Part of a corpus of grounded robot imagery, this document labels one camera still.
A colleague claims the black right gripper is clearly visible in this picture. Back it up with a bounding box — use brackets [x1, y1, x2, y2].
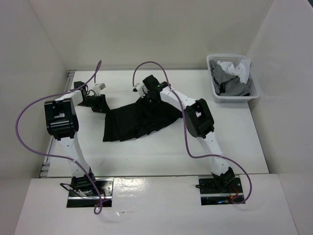
[135, 91, 160, 117]

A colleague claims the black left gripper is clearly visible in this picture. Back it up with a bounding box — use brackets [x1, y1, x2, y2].
[77, 94, 112, 114]

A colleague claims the black pleated skirt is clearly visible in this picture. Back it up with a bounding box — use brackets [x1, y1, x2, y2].
[103, 98, 182, 142]

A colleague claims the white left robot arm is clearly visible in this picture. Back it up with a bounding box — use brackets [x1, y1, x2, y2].
[44, 81, 109, 196]

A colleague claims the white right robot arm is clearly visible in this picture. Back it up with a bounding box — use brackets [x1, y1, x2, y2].
[134, 75, 235, 192]

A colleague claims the grey skirt in basket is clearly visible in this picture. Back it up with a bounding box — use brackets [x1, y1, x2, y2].
[209, 60, 250, 96]

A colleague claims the white plastic laundry basket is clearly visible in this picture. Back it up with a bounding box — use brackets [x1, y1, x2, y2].
[206, 54, 260, 103]

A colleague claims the white garment in basket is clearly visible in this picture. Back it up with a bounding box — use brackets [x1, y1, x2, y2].
[217, 59, 252, 84]

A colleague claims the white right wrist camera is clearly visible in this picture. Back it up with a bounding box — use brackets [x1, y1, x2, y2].
[133, 83, 149, 98]

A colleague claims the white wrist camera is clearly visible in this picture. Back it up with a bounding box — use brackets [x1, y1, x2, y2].
[133, 83, 149, 98]
[92, 83, 106, 95]

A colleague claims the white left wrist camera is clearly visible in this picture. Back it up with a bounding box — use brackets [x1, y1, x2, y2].
[92, 83, 106, 95]

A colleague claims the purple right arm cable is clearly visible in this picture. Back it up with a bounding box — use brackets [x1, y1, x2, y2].
[132, 61, 253, 205]

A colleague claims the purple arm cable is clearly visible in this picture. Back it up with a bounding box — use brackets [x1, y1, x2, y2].
[132, 61, 253, 205]
[15, 60, 111, 215]

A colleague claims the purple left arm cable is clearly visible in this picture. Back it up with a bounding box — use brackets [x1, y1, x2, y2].
[15, 60, 111, 215]

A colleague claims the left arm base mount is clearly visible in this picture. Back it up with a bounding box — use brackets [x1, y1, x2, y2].
[60, 177, 115, 208]

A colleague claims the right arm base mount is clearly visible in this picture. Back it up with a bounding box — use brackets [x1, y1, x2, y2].
[195, 177, 245, 206]

